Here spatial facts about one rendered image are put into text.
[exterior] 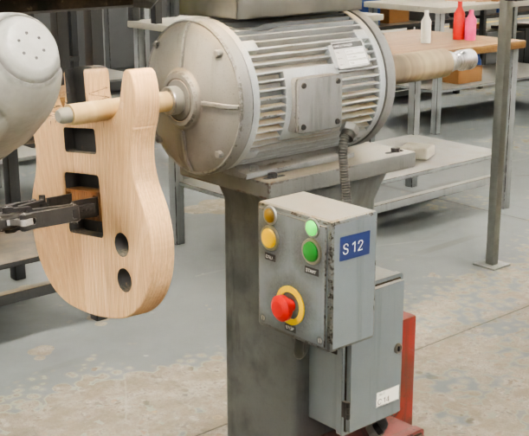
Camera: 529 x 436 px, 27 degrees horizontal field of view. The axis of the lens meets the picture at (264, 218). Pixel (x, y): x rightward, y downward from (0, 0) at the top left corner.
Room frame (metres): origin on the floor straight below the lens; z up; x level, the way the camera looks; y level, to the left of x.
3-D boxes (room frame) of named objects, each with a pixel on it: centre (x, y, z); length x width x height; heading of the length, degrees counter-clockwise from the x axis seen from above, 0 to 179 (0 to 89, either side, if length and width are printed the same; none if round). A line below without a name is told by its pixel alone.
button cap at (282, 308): (1.52, -0.03, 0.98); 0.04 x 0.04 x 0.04; 41
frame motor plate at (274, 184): (1.90, -0.06, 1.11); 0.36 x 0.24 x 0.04; 131
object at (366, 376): (1.79, -0.16, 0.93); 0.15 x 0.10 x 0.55; 131
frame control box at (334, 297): (1.62, -0.11, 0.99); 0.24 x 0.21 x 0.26; 131
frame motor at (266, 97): (1.85, -0.02, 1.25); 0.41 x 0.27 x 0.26; 131
